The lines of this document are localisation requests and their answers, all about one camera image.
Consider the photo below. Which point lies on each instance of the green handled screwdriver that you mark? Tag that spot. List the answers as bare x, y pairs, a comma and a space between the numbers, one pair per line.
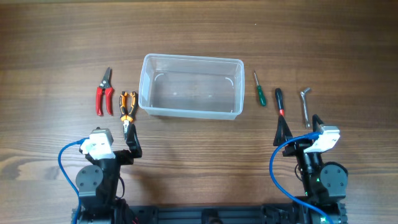
261, 96

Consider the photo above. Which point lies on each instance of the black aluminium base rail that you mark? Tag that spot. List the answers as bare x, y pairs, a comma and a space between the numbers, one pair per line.
264, 214

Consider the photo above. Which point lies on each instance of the orange black long-nose pliers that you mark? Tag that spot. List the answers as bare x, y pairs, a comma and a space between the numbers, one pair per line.
128, 104

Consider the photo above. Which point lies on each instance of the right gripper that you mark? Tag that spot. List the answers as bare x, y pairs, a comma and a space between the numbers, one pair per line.
298, 148

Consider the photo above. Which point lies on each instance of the red handled pruning shears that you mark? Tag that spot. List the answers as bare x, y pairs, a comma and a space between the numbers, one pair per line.
104, 90

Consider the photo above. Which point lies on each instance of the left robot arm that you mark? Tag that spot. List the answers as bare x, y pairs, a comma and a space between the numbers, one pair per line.
98, 182

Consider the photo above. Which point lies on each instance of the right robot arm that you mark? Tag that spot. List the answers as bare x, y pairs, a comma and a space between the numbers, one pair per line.
324, 183

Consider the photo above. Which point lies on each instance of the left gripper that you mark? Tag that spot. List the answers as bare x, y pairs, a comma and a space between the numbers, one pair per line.
121, 156

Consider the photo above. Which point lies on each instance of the silver L-shaped socket wrench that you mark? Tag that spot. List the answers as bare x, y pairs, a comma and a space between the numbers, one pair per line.
305, 108

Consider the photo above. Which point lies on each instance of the clear plastic container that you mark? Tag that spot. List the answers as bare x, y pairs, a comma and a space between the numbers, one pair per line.
192, 86

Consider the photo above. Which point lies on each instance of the black red handled screwdriver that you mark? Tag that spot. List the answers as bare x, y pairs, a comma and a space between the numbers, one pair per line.
279, 100

